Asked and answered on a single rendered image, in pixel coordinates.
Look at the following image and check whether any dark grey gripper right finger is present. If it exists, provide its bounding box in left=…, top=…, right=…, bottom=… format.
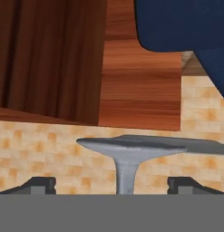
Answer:
left=166, top=176, right=224, bottom=196

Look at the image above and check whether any dark blue chair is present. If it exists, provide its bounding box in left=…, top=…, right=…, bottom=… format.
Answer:
left=133, top=0, right=224, bottom=103

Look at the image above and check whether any brown wooden cabinet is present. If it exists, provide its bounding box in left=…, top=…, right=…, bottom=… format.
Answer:
left=0, top=0, right=182, bottom=131

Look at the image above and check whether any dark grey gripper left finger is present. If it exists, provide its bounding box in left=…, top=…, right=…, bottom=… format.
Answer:
left=0, top=176, right=57, bottom=196

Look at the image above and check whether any grey wine glass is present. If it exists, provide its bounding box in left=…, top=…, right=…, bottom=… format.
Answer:
left=75, top=134, right=224, bottom=196

